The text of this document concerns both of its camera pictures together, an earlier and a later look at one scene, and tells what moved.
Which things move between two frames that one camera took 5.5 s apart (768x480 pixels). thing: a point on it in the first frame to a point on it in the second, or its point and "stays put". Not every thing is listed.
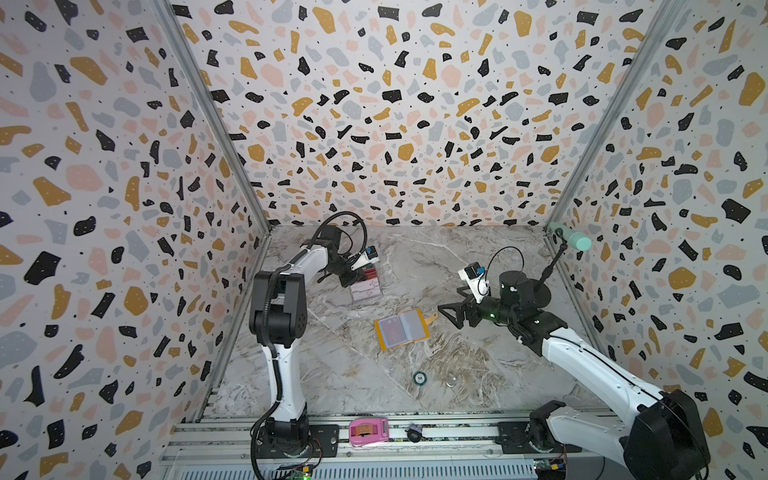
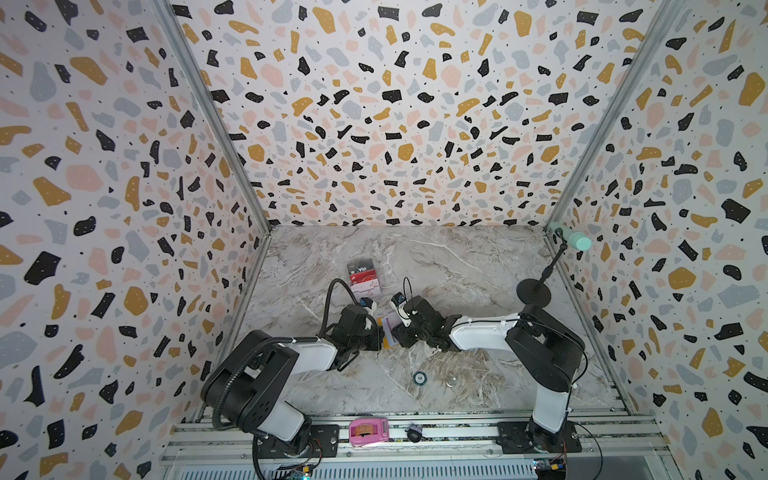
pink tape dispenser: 364,431 stays put
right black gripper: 474,312 to 405,330
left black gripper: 355,276 to 378,335
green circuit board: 305,474 stays put
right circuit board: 550,469 stays put
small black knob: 414,433 stays put
